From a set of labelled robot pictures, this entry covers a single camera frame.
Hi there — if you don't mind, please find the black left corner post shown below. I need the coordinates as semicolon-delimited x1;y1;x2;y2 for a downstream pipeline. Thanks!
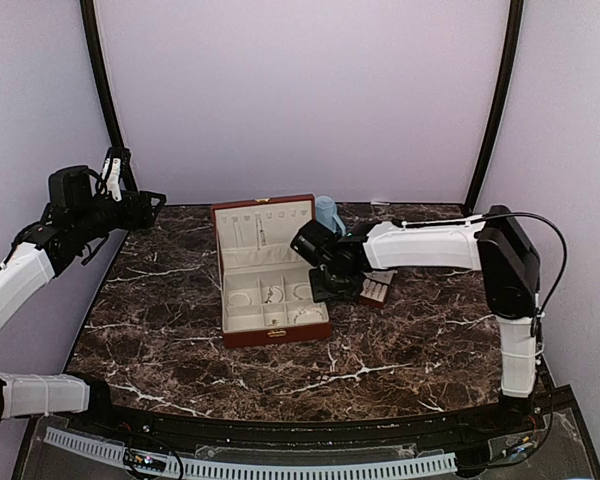
79;0;125;148

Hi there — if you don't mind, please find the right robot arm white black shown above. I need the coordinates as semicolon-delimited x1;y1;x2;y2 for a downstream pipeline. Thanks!
291;205;550;434

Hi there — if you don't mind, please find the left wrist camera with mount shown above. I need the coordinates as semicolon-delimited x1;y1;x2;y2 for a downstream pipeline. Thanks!
97;147;130;202

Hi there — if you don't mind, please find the black right corner post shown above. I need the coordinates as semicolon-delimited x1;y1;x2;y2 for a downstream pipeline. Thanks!
463;0;524;214

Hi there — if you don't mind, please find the brown jewelry tray cream lining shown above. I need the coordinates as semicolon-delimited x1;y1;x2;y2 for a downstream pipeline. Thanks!
359;270;397;308

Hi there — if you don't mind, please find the brown jewelry box cream lining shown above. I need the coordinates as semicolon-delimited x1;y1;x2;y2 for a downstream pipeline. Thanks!
211;194;332;348

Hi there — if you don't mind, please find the black corner post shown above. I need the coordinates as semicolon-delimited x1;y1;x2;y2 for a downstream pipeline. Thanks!
463;0;524;214
79;0;125;148

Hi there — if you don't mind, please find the small circuit board with leds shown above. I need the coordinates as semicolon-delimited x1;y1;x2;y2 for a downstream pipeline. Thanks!
123;449;166;472

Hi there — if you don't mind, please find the white slotted cable duct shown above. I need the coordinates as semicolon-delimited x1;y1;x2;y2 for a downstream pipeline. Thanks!
44;428;458;480

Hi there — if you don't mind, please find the light blue upside-down mug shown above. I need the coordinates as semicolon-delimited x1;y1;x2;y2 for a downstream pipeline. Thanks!
315;196;346;236

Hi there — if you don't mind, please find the black front table rail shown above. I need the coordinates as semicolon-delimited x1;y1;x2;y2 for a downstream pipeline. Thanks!
61;394;554;452

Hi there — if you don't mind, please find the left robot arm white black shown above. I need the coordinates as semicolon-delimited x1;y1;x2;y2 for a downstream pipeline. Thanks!
0;158;166;436

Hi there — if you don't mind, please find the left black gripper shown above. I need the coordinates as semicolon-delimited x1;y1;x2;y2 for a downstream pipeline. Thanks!
73;189;165;243

